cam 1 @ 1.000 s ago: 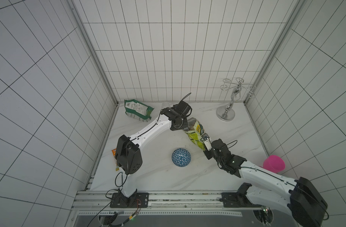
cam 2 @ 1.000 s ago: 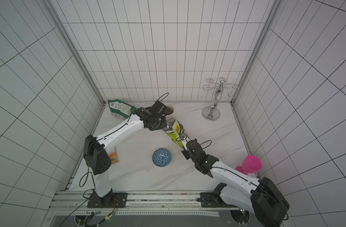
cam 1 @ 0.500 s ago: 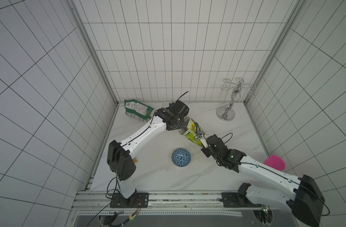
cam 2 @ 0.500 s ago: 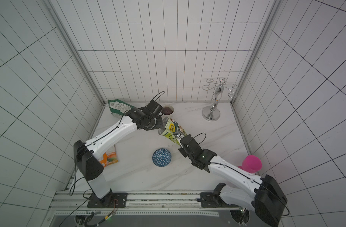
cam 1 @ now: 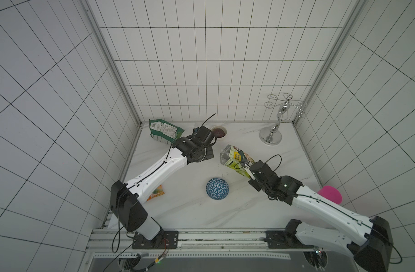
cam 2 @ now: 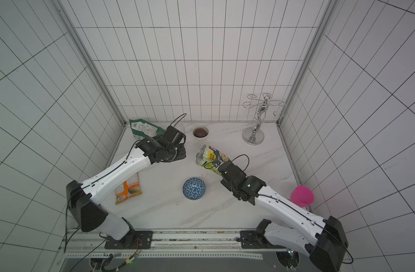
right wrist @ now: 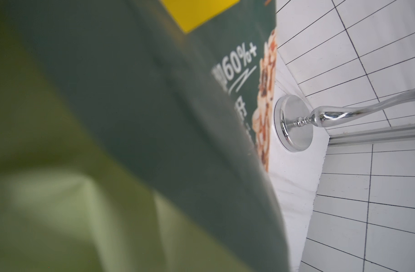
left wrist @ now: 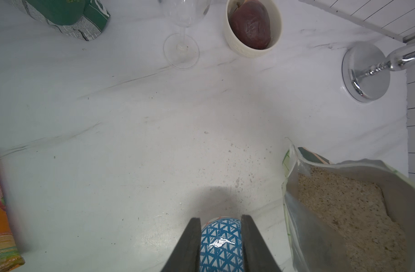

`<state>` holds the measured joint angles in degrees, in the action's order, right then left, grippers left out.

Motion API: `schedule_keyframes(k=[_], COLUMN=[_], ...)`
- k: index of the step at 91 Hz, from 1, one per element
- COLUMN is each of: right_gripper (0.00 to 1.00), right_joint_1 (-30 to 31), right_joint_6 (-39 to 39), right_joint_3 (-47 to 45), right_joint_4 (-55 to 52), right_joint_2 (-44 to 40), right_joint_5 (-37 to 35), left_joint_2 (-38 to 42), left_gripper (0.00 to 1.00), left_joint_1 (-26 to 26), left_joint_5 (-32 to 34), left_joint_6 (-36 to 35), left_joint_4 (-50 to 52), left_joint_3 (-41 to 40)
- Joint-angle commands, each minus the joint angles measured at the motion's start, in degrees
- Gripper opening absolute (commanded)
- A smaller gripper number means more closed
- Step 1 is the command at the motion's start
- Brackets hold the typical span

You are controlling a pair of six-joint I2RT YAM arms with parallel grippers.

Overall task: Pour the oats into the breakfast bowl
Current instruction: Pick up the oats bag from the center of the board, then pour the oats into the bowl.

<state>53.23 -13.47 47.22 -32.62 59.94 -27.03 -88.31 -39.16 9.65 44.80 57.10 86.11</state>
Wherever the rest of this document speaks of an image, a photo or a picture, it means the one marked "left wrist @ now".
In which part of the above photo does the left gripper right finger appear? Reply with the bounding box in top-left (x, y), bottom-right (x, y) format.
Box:
top-left (241, 215), bottom-right (281, 272)

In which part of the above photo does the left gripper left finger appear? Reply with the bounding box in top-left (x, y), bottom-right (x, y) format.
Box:
top-left (161, 218), bottom-right (202, 272)

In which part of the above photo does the blue patterned breakfast bowl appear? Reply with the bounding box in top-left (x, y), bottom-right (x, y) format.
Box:
top-left (199, 216), bottom-right (244, 272)

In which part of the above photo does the green Quaker oats bag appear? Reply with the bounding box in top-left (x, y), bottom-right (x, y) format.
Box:
top-left (282, 146), bottom-right (415, 272)

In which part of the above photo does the white bowl with red fruit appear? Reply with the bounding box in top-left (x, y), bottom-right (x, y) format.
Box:
top-left (224, 1), bottom-right (282, 58)

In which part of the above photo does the clear wine glass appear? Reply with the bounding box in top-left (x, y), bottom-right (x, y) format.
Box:
top-left (159, 0), bottom-right (211, 69)

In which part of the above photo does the chrome glass holder stand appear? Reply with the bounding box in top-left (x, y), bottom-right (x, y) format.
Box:
top-left (341, 42), bottom-right (415, 103)

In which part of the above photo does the green white snack bag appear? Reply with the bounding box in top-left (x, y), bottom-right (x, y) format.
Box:
top-left (8, 0), bottom-right (111, 41)

